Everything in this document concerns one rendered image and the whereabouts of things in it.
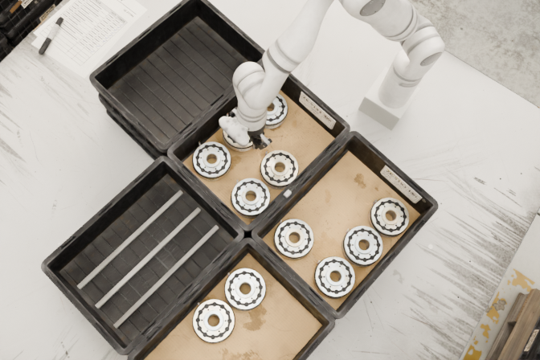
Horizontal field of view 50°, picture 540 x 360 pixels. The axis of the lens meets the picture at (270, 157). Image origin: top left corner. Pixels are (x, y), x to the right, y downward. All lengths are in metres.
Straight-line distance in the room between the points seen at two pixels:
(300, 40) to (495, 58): 1.87
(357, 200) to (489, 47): 1.56
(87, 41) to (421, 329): 1.32
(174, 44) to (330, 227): 0.70
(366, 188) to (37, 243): 0.92
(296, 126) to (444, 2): 1.56
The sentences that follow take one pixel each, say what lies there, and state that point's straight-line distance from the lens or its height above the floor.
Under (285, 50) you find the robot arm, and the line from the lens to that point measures 1.18.
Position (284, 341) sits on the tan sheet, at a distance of 1.49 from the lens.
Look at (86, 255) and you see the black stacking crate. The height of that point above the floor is 0.83.
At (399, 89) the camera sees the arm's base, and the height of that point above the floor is 0.91.
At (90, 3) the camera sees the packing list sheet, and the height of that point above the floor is 0.70.
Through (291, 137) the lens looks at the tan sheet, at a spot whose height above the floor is 0.83.
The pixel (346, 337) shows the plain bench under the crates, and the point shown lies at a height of 0.70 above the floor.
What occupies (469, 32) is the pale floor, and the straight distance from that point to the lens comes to 2.97.
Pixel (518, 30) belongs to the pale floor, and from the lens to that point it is 3.07.
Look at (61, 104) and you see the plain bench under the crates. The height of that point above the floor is 0.70.
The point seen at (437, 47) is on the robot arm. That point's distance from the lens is 1.48.
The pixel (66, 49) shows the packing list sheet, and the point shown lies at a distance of 1.93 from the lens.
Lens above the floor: 2.32
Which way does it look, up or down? 70 degrees down
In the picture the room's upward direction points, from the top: 11 degrees clockwise
